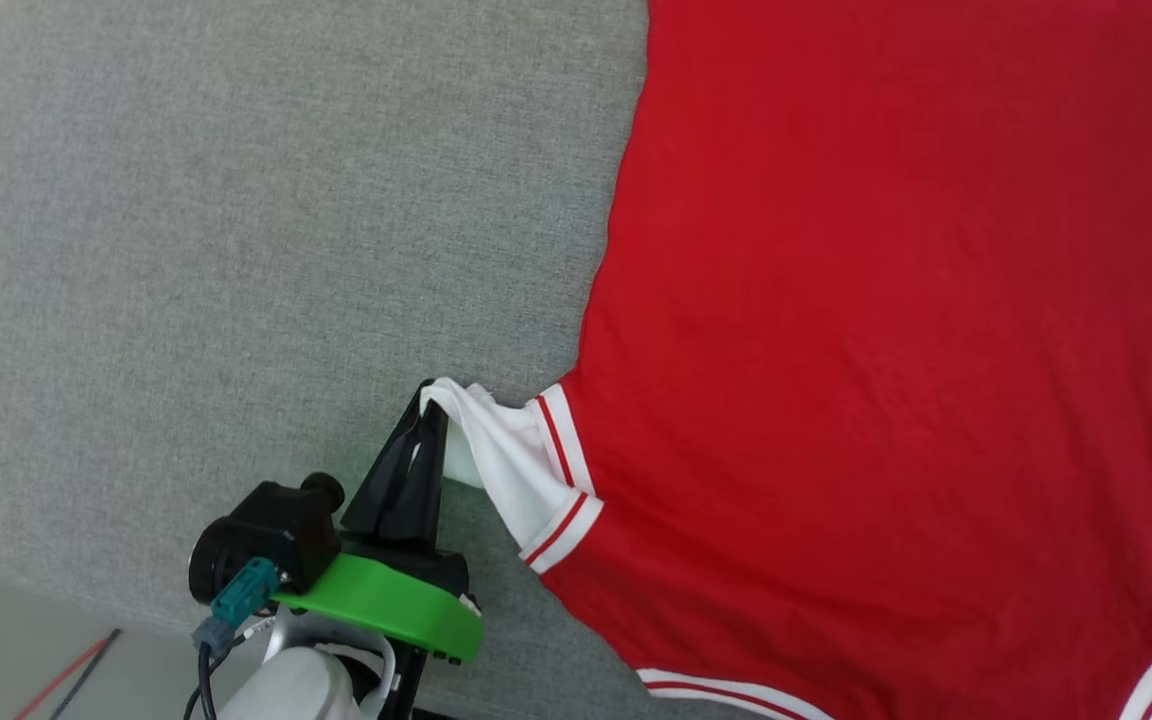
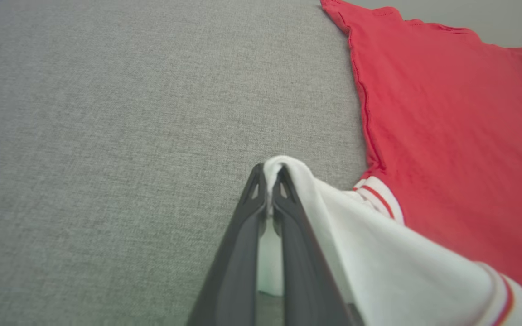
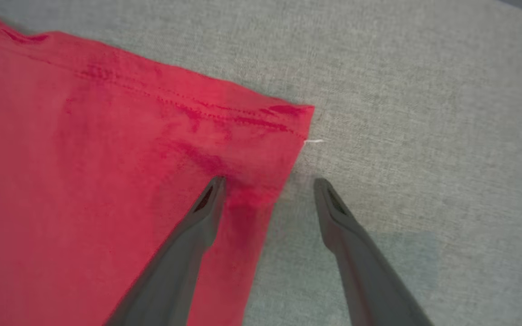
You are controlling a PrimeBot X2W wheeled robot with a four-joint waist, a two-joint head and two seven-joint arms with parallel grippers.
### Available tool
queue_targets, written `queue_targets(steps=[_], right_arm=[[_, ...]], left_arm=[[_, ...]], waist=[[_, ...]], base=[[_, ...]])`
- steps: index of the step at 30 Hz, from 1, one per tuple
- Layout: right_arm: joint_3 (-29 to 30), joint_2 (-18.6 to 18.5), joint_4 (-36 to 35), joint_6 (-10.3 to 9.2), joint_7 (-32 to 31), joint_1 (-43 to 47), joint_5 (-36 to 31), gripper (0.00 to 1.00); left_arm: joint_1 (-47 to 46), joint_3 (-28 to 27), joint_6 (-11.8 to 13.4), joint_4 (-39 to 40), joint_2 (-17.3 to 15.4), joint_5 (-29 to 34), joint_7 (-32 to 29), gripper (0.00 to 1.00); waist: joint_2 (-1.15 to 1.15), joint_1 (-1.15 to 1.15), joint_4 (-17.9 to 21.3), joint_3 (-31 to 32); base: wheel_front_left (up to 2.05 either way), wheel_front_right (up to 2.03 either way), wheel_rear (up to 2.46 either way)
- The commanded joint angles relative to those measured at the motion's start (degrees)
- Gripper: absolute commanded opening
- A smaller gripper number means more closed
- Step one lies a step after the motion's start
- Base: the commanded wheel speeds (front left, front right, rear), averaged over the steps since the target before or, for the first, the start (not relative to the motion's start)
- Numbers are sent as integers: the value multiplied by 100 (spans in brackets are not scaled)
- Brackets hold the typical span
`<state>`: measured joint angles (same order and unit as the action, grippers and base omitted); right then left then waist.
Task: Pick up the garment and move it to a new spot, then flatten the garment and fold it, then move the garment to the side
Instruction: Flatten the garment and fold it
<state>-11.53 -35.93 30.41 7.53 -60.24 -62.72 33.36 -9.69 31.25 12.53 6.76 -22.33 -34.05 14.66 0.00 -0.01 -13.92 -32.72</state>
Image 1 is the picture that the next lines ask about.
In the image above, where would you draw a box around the red floor cable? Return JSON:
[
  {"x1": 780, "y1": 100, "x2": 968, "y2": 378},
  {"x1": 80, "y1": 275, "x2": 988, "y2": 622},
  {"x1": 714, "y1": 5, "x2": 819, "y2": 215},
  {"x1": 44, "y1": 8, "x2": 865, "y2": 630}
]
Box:
[{"x1": 16, "y1": 637, "x2": 113, "y2": 720}]

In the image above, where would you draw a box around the left camera cable teal connector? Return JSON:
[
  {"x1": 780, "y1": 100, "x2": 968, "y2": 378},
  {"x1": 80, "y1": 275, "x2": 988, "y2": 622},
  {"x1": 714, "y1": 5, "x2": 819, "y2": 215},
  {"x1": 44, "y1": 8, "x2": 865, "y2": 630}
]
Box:
[{"x1": 184, "y1": 557, "x2": 283, "y2": 720}]

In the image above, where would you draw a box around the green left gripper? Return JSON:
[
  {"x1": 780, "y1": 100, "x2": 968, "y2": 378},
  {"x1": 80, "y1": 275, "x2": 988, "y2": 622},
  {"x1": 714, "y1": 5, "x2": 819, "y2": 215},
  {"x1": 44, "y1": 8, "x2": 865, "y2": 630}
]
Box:
[{"x1": 274, "y1": 385, "x2": 485, "y2": 664}]

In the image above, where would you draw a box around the red and white basketball jersey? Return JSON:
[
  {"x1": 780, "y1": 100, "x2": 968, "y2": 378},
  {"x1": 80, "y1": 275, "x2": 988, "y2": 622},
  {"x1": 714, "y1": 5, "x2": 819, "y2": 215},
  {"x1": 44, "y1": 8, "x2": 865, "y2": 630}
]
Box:
[{"x1": 419, "y1": 0, "x2": 1152, "y2": 720}]

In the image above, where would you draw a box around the thin black floor cable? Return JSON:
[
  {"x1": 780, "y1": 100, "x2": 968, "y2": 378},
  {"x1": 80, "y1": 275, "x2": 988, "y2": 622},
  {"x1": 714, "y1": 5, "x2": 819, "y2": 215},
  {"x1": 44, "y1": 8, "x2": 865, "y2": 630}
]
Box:
[{"x1": 51, "y1": 628, "x2": 123, "y2": 720}]

